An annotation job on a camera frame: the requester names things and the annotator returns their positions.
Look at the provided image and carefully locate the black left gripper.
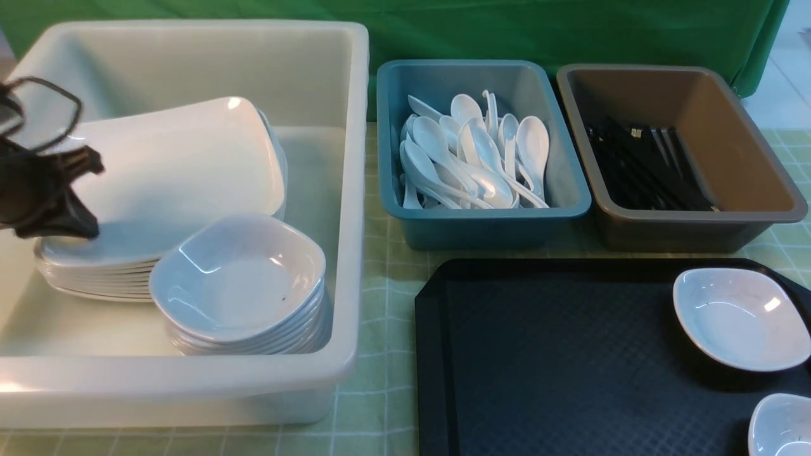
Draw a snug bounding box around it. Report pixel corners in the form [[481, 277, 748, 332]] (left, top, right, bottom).
[[1, 138, 105, 239]]

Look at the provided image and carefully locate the white bowl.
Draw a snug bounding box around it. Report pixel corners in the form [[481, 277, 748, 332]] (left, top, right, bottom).
[[148, 213, 326, 345], [748, 393, 810, 455], [672, 267, 810, 372]]

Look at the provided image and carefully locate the stack of white plates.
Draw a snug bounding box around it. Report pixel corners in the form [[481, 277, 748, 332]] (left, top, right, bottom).
[[33, 111, 289, 303]]

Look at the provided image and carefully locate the large white plastic tub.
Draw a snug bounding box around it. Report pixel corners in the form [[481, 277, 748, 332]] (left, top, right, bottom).
[[2, 20, 369, 433]]

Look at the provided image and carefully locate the stack of white bowls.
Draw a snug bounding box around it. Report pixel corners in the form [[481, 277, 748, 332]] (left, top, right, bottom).
[[165, 282, 332, 356]]

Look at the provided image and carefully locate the green checked tablecloth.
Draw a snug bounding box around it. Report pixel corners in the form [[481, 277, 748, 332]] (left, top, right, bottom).
[[1, 128, 809, 455]]

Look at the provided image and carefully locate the pile of white spoons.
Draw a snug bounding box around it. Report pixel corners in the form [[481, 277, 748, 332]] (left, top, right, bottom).
[[395, 90, 551, 210]]

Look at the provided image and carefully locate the teal plastic spoon bin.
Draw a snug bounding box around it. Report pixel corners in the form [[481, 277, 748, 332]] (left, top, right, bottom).
[[376, 60, 592, 251]]

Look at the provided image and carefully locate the black serving tray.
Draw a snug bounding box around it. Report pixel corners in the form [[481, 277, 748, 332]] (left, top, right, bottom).
[[414, 258, 809, 455]]

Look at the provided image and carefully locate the pile of black chopsticks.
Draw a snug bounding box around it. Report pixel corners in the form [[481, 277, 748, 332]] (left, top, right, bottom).
[[585, 117, 720, 212]]

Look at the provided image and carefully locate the brown plastic chopstick bin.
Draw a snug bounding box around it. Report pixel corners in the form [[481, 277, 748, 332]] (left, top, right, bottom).
[[556, 64, 808, 252]]

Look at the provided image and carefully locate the green backdrop cloth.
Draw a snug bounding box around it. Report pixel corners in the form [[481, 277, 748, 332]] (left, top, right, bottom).
[[2, 1, 788, 96]]

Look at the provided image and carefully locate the black cable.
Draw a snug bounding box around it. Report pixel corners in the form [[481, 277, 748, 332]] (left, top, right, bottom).
[[0, 77, 84, 156]]

